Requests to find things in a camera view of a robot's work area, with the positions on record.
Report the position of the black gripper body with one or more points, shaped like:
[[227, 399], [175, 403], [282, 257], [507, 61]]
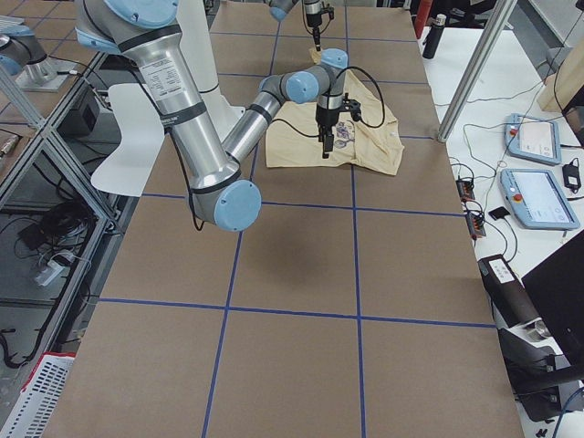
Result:
[[311, 19], [327, 118]]

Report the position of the cream yellow graphic shirt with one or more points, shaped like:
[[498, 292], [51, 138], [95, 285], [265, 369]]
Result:
[[372, 143]]

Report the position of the red cylinder bottle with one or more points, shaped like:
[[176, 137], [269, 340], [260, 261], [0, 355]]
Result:
[[422, 15]]

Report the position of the black water bottle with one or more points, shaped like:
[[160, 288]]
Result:
[[432, 40]]

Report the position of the blue teach pendant far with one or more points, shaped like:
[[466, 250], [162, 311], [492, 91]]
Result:
[[533, 139]]

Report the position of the blue teach pendant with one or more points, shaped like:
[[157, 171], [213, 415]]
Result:
[[536, 200], [533, 139]]

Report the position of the blue teach pendant near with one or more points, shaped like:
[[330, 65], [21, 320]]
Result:
[[536, 200]]

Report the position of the black power adapter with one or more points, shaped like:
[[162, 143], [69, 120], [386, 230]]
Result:
[[570, 174]]

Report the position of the black monitor on stand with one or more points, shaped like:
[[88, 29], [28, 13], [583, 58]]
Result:
[[542, 344]]

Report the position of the white power strip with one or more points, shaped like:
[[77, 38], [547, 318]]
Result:
[[52, 270]]

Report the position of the white perforated basket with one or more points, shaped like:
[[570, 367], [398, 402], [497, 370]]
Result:
[[39, 396]]

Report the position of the aluminium frame post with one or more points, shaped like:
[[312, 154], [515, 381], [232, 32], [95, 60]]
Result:
[[486, 43]]

